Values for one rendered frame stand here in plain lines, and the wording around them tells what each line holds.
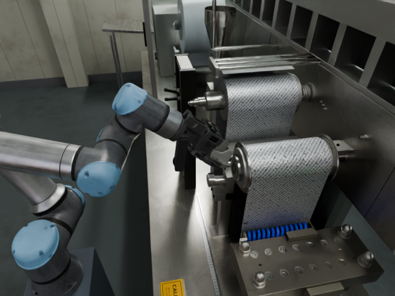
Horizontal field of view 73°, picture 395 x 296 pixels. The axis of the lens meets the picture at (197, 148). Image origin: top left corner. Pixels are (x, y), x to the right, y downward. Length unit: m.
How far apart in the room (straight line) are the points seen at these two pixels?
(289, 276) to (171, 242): 0.42
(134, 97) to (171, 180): 0.70
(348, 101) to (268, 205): 0.38
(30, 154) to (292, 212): 0.73
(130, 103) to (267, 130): 0.53
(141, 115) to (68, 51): 3.79
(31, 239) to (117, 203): 1.58
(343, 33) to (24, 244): 1.06
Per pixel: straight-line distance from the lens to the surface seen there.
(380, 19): 0.84
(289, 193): 0.84
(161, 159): 1.35
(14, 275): 2.32
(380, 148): 0.82
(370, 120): 0.84
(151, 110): 0.61
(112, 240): 2.20
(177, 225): 1.07
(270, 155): 0.75
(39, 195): 0.91
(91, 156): 0.58
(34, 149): 0.61
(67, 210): 0.94
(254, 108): 0.89
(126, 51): 4.43
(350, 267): 0.94
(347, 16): 0.93
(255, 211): 0.84
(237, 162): 0.74
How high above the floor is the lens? 1.77
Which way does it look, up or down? 38 degrees down
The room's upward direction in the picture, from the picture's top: straight up
